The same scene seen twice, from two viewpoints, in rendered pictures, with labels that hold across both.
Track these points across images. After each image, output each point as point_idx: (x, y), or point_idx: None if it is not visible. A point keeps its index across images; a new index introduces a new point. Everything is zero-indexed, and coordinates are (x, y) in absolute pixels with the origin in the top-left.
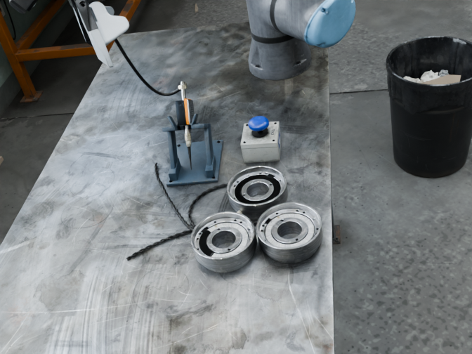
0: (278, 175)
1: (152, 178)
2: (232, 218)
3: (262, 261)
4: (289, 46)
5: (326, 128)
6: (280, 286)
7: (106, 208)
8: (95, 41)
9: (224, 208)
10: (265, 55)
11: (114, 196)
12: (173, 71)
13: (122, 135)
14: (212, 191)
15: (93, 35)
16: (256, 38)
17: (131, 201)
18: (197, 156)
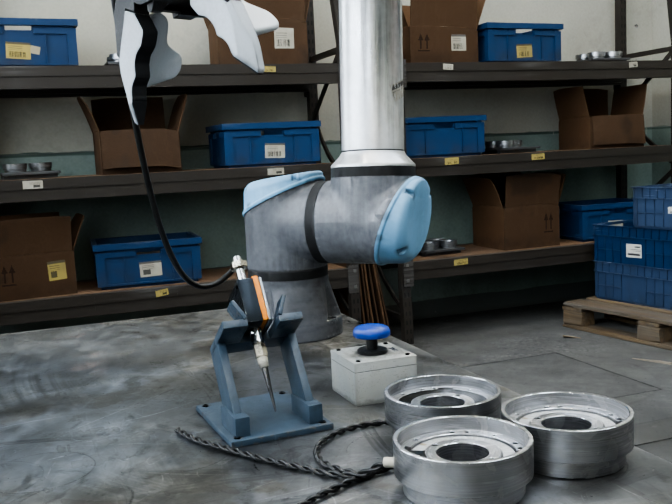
0: (458, 386)
1: (186, 446)
2: (442, 431)
3: (550, 485)
4: (320, 286)
5: (450, 364)
6: (630, 502)
7: (115, 493)
8: (240, 18)
9: (386, 449)
10: (285, 302)
11: (118, 477)
12: (101, 356)
13: (59, 417)
14: (336, 438)
15: (236, 8)
16: (266, 277)
17: (170, 476)
18: (259, 409)
